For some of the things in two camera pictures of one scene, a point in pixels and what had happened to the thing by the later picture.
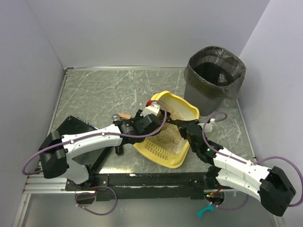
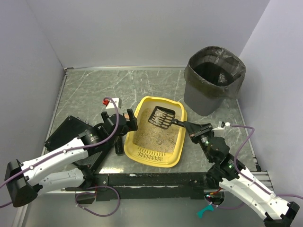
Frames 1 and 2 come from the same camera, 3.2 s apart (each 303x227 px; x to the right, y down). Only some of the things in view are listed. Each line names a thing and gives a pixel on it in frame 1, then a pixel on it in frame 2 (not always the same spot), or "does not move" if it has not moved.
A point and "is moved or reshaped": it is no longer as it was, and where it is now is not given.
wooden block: x=125 y=116 does not move
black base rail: x=145 y=186 does not move
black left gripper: x=156 y=118 -> x=124 y=127
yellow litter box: x=168 y=147 is moved or reshaped
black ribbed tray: x=91 y=158 does not move
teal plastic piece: x=200 y=213 does not move
